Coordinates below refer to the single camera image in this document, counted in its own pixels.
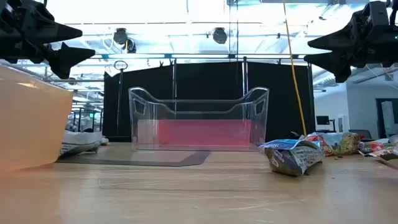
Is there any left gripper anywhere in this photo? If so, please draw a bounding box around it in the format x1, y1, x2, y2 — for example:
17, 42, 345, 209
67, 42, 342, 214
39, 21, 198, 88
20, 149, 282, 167
0, 0, 96, 80

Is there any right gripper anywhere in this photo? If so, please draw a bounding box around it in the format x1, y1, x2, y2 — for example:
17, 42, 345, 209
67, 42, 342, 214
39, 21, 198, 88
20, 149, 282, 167
303, 0, 398, 83

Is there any black ceiling spotlight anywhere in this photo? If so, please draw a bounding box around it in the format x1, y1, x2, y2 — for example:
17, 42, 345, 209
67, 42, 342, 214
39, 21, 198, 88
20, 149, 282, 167
212, 27, 228, 45
112, 27, 137, 54

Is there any black computer monitor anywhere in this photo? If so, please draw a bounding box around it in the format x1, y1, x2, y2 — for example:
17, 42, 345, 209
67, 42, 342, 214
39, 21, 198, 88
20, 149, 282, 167
315, 115, 336, 133

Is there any black metal rack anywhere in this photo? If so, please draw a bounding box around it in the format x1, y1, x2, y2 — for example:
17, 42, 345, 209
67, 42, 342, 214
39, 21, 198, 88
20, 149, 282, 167
72, 107, 103, 133

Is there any orange plastic bin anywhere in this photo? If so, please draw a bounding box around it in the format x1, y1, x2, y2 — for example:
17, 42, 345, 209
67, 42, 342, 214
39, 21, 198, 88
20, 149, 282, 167
0, 64, 74, 174

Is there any clear plastic bin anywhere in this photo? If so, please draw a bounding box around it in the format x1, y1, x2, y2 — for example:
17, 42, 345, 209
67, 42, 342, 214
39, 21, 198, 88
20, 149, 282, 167
128, 86, 270, 152

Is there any black backdrop with stand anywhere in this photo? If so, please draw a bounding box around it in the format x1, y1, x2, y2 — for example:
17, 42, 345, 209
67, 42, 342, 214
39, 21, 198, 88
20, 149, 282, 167
103, 57, 315, 142

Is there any black bordered mesh mat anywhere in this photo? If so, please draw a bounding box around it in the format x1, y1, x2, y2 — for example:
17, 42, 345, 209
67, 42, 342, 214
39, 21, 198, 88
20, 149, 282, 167
57, 151, 211, 167

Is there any yellow cable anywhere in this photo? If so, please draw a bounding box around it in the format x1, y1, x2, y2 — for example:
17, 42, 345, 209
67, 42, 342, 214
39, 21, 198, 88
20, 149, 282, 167
282, 0, 308, 136

